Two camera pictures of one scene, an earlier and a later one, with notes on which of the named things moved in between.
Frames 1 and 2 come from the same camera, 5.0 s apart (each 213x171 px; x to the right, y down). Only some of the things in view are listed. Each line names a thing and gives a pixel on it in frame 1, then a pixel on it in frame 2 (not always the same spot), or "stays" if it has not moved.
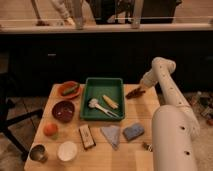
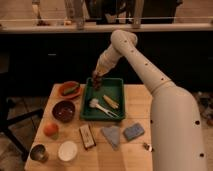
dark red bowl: (63, 111) stays
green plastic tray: (96, 88) stays
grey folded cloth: (112, 133) stays
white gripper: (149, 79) → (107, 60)
